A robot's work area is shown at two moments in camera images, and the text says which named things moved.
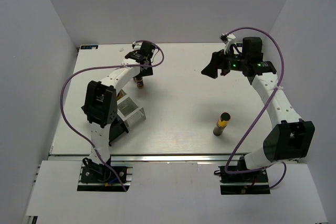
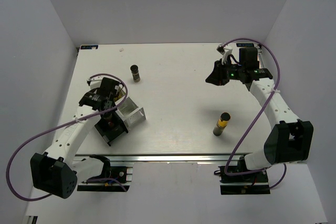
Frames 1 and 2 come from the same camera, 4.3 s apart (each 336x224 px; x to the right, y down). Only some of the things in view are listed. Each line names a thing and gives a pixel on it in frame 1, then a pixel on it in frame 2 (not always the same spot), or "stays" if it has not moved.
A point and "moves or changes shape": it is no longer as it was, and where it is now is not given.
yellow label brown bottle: x=121 y=94 stays
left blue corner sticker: x=88 y=46 stays
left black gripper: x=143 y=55 → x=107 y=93
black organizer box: x=117 y=129 stays
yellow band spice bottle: x=222 y=123 stays
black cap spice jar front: x=139 y=83 moves or changes shape
